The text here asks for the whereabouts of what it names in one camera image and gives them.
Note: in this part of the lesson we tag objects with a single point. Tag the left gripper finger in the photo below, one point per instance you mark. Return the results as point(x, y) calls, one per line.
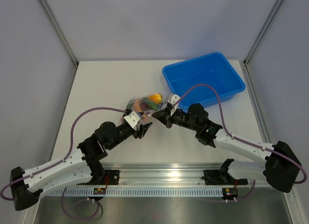
point(144, 127)
point(137, 135)

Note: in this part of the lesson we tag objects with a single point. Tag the left controller board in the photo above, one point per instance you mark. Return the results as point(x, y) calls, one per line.
point(99, 191)

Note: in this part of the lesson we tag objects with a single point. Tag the aluminium frame post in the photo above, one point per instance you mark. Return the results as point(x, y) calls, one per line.
point(267, 23)
point(54, 23)

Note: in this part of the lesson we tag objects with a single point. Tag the left aluminium frame post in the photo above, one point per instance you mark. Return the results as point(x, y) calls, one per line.
point(54, 23)

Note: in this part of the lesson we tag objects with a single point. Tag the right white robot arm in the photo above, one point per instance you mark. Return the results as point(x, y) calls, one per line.
point(275, 164)

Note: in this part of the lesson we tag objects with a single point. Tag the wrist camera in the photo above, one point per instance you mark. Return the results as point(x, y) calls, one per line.
point(133, 119)
point(173, 100)

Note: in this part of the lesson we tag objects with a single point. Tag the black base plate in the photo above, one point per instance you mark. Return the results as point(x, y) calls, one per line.
point(111, 177)
point(217, 177)

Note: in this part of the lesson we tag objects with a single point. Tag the right aluminium frame post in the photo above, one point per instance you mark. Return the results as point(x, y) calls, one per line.
point(267, 23)

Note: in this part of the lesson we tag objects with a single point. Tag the orange papaya slice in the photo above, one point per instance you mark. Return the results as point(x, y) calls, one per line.
point(137, 106)

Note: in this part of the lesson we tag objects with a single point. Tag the yellow fake mango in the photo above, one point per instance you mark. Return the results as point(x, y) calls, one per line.
point(155, 98)

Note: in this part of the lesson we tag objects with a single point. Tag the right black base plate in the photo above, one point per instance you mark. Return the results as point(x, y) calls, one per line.
point(217, 177)

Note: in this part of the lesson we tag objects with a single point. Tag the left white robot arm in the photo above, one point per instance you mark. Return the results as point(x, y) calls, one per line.
point(82, 166)

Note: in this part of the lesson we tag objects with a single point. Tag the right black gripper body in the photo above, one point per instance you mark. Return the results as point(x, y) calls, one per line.
point(180, 118)

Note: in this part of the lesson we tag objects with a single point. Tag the right controller board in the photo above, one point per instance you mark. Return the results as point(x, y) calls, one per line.
point(230, 192)

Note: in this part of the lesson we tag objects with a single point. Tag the controller board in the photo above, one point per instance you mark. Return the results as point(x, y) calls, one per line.
point(99, 191)
point(230, 192)

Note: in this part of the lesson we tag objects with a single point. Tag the clear zip top bag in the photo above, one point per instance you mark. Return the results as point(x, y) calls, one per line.
point(146, 109)

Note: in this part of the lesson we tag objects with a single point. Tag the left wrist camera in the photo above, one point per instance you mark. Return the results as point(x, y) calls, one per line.
point(133, 119)

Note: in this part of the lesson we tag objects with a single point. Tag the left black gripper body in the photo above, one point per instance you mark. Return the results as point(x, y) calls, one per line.
point(123, 133)

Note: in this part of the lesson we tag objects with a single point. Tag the aluminium mounting rail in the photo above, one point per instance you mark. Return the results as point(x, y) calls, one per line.
point(161, 175)

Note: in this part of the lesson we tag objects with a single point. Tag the green fake chili pepper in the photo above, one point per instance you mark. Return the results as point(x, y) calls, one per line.
point(150, 103)

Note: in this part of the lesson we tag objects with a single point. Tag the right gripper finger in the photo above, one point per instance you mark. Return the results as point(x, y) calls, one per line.
point(167, 123)
point(162, 114)

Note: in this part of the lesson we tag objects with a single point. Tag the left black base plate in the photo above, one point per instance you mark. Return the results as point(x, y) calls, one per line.
point(111, 177)

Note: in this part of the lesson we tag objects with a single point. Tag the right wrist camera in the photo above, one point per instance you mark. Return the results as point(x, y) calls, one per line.
point(173, 100)

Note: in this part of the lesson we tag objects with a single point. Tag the white slotted cable duct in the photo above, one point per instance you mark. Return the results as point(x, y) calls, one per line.
point(141, 192)

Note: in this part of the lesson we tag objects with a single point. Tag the blue plastic bin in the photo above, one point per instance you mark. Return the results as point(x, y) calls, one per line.
point(212, 69)

